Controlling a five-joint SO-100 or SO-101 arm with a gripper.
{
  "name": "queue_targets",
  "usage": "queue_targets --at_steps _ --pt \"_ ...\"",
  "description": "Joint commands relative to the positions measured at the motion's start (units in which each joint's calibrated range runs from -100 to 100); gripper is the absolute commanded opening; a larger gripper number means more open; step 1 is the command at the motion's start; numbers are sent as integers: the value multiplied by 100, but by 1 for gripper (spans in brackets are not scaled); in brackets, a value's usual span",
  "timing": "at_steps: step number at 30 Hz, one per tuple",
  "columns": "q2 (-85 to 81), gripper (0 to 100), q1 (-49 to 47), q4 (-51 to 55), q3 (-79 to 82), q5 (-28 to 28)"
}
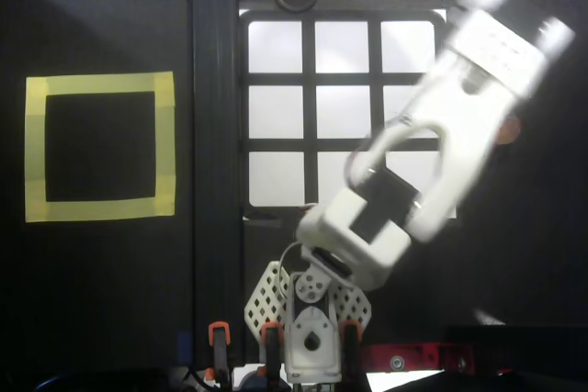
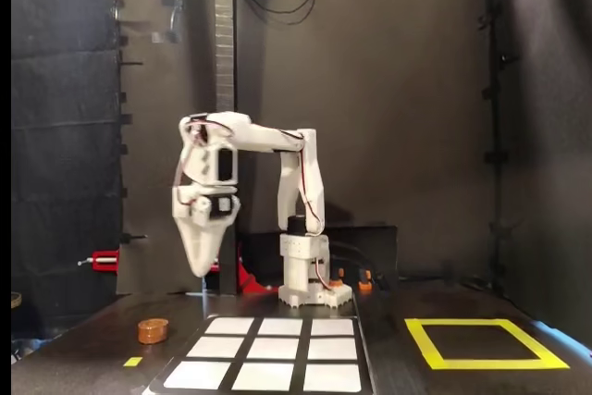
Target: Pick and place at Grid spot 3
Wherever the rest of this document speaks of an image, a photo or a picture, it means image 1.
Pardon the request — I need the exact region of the red capped small bottle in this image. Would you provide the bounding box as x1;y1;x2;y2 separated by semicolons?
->
498;114;523;145

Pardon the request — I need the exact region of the black grid tray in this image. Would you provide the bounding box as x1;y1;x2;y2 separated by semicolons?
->
238;8;458;219

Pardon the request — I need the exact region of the blue tape strip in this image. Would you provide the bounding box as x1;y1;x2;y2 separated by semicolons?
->
176;330;194;364

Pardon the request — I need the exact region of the yellow tape square outline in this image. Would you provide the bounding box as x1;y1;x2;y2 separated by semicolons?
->
25;71;177;223

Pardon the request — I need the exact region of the arm servo cable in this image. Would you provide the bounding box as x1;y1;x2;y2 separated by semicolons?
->
277;241;307;306

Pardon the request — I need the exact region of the black aluminium extrusion rail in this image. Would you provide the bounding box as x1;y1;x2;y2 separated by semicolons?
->
191;0;243;364

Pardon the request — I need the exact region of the black grid frame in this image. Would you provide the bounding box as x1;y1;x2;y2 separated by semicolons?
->
237;8;450;219

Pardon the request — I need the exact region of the white perforated base plate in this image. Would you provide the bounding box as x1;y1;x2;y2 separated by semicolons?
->
243;261;373;336

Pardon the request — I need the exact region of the orange handled black clamp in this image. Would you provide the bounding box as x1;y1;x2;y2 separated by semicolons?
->
259;322;285;382
207;321;232;386
340;319;364;377

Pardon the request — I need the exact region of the red metal bracket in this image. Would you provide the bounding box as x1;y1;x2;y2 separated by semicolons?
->
360;342;475;374

